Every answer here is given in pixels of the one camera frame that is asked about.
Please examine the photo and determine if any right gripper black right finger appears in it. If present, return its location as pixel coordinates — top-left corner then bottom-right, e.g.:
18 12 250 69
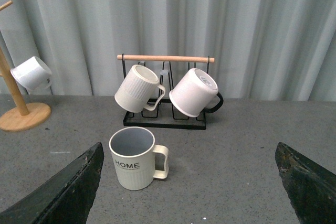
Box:
275 142 335 223

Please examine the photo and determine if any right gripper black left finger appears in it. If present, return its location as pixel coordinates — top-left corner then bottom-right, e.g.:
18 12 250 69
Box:
1 142 104 223

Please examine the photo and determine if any cream HOME mug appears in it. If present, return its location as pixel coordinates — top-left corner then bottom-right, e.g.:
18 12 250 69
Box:
109 126 169 190

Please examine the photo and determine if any wooden mug tree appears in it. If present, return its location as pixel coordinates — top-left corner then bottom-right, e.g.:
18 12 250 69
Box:
0 0 52 133

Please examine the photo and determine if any white hanging mug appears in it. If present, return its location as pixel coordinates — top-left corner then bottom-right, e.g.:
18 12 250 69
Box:
10 56 52 91

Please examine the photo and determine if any cream ribbed hanging mug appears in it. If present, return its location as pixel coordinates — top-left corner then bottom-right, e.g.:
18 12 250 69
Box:
114 65 166 113

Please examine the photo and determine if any grey curtain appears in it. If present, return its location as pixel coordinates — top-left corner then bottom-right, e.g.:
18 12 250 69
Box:
1 0 335 101

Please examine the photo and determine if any black wire mug rack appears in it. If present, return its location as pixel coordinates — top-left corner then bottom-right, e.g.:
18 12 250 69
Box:
117 54 215 130

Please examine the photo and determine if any white mug black handle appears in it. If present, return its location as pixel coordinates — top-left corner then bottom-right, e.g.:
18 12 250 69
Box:
169 68 224 118

